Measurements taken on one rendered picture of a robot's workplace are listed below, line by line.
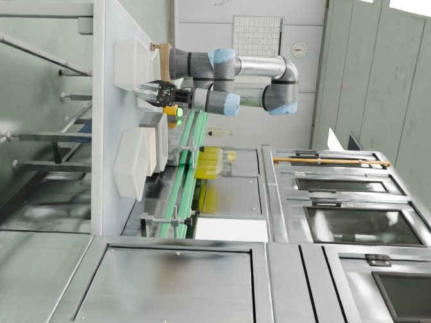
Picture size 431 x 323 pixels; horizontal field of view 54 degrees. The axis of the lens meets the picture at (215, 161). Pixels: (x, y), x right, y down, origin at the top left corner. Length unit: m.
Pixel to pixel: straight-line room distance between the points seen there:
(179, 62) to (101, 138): 0.81
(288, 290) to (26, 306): 0.60
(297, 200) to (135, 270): 1.29
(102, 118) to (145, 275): 0.49
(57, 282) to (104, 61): 0.64
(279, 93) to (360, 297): 0.95
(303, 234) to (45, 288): 1.22
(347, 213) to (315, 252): 1.03
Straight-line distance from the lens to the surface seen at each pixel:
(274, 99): 1.81
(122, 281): 1.12
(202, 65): 2.02
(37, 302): 1.10
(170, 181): 1.91
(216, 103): 1.41
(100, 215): 1.35
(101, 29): 1.36
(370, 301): 1.13
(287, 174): 2.54
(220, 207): 2.07
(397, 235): 2.15
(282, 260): 1.17
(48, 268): 1.19
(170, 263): 1.16
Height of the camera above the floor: 1.13
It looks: 2 degrees down
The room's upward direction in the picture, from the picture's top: 92 degrees clockwise
